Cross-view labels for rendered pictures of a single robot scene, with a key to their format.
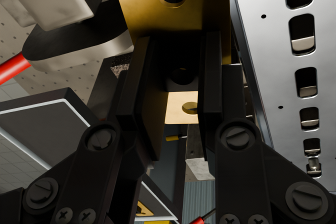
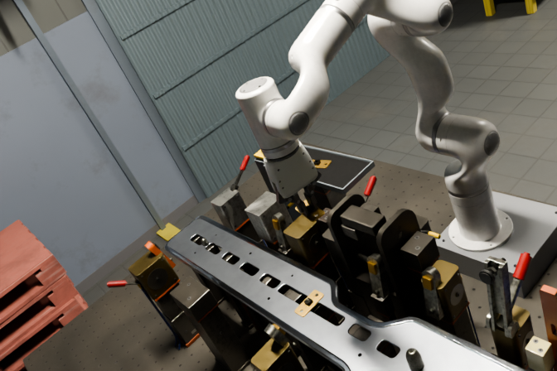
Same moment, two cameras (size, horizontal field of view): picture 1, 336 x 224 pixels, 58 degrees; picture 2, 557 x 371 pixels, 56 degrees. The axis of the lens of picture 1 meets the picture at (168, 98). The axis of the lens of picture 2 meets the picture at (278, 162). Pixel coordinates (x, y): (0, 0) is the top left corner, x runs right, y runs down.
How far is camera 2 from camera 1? 1.10 m
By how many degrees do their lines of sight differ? 12
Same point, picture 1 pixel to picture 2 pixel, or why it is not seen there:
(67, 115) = (340, 183)
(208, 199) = (199, 173)
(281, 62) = (268, 267)
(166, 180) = not seen: hidden behind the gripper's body
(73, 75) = (383, 202)
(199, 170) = (270, 195)
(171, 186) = not seen: hidden behind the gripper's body
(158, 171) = not seen: hidden behind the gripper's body
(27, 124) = (354, 170)
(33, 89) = (408, 174)
